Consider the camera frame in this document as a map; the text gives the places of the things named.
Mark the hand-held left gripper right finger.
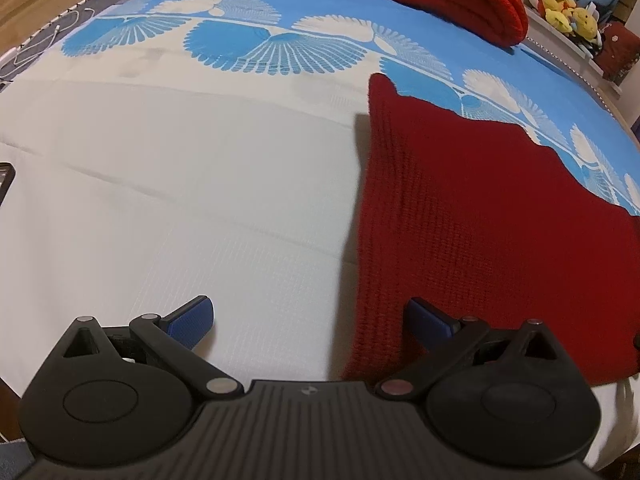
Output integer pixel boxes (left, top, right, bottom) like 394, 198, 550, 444
375, 297, 559, 403

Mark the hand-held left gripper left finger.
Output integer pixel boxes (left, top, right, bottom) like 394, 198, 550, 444
62, 295, 245, 401

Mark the dark red knit garment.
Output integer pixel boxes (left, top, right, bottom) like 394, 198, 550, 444
341, 73, 640, 387

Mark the blue and white printed bedsheet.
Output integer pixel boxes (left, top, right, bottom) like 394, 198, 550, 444
0, 0, 640, 472

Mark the black framed device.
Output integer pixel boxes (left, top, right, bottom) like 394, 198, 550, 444
0, 162, 17, 212

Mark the dark red dotted box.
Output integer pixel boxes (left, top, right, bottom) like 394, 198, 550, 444
597, 20, 640, 82

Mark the yellow plush toy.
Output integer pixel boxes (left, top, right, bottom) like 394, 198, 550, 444
536, 0, 576, 35
569, 5, 603, 43

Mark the white cable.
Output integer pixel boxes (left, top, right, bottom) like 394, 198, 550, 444
0, 9, 82, 83

